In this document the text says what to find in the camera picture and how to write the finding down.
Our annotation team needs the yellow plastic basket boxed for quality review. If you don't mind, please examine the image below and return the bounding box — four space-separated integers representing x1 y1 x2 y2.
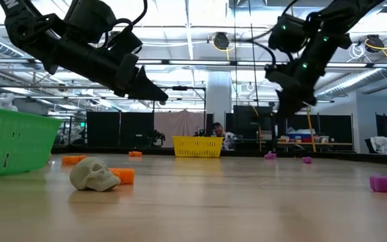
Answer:
172 135 224 158

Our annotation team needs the white cloth pile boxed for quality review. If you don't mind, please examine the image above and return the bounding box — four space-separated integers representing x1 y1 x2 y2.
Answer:
364 136 387 156

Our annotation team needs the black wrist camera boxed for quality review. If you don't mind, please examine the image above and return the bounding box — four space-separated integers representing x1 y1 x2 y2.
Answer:
64 0 144 61
267 13 312 54

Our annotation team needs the yellow hanging cable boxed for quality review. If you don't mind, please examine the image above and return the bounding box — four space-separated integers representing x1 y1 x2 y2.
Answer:
306 107 317 153

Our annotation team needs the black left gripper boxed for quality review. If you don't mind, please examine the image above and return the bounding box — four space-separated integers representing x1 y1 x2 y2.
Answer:
44 37 169 102

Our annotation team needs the green plastic basket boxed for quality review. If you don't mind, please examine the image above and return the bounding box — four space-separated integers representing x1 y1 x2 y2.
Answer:
0 104 64 178

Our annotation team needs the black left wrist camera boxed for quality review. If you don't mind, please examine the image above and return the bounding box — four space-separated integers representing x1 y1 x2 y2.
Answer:
64 0 144 61

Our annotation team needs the beige plastic skull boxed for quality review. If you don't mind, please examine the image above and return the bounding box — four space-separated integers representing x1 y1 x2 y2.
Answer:
69 157 122 193

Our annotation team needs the black ceiling cable reel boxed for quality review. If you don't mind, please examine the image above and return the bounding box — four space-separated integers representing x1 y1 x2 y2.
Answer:
365 34 385 54
212 32 230 51

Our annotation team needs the pale pink curtain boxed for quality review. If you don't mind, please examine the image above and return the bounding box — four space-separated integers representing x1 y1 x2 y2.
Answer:
154 109 206 148

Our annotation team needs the blue storage bin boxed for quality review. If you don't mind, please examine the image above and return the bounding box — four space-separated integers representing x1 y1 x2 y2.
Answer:
287 132 314 143

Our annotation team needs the white background robot figure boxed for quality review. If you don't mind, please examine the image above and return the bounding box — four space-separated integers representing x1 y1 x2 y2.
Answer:
0 93 19 112

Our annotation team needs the person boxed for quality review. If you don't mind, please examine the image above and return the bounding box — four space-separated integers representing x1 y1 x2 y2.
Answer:
212 122 238 151

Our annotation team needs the black metal frame rig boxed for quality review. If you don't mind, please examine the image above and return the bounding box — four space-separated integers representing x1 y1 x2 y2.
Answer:
152 85 208 149

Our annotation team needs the wooden side table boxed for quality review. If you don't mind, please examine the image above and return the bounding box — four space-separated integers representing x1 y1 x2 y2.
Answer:
276 140 354 152

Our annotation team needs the long ceiling light strip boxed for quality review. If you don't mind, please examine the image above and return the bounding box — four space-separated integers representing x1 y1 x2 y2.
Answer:
0 58 387 69

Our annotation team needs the black cabinet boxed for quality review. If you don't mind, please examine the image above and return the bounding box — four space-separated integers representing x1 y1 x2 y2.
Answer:
225 105 275 151

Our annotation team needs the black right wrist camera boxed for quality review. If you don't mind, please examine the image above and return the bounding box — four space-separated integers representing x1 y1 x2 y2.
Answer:
267 13 312 54

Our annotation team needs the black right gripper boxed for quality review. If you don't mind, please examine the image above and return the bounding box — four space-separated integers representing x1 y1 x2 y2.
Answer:
265 29 353 120

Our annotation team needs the black left camera cable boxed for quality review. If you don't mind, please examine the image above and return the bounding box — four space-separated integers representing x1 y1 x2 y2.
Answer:
101 0 148 48

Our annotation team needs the narrow black panel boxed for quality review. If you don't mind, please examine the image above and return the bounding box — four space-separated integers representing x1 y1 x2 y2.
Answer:
206 113 214 137

